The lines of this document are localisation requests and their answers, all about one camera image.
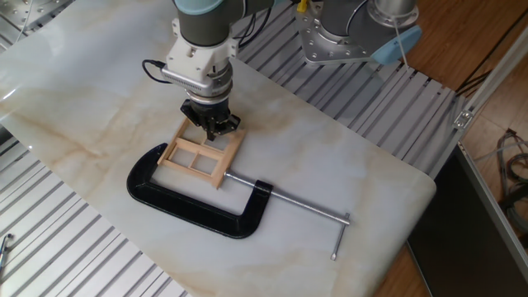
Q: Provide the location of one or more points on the aluminium extrusion bar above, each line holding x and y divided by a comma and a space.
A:
495, 74

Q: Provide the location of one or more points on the black flat panel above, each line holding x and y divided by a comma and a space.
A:
453, 247

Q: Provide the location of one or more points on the silver corner bracket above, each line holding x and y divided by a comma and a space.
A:
463, 119

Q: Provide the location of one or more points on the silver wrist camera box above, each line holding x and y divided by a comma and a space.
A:
185, 80

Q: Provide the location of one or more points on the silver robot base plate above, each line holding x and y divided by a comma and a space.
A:
317, 45

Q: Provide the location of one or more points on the white zip tie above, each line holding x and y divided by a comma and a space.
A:
401, 45

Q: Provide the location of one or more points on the silver perforated metal plate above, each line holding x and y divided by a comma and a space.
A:
24, 10

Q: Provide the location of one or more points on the yellow plastic object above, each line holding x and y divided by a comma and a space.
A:
302, 5

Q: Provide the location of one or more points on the white printed wrist mount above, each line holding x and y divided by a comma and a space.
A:
198, 55

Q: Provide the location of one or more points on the wooden miniature window frame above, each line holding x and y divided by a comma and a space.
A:
231, 156

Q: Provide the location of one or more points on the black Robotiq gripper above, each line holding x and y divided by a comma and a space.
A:
206, 112

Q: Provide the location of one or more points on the aluminium frame leg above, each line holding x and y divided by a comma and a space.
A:
495, 198

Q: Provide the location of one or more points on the wooden sliding window sash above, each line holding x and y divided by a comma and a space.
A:
190, 135

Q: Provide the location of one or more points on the marble pattern slab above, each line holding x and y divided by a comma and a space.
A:
309, 123

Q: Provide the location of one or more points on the black C-clamp frame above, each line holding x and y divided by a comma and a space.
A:
185, 208

